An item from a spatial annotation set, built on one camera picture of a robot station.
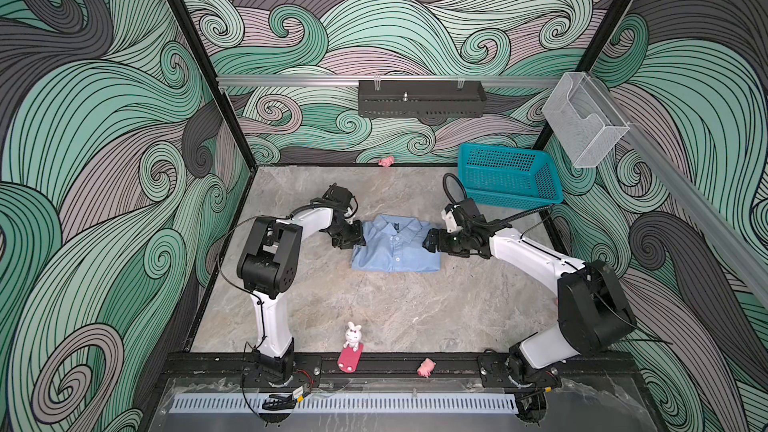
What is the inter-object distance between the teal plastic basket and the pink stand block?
2.08 feet

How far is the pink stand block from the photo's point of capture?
741mm

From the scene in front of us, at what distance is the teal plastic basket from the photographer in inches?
42.6

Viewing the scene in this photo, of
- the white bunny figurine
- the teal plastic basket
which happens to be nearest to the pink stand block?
the white bunny figurine

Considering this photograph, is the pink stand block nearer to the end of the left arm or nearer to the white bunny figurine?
the white bunny figurine

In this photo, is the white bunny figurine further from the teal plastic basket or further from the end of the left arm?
the teal plastic basket

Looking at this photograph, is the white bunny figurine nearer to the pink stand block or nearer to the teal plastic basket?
the pink stand block
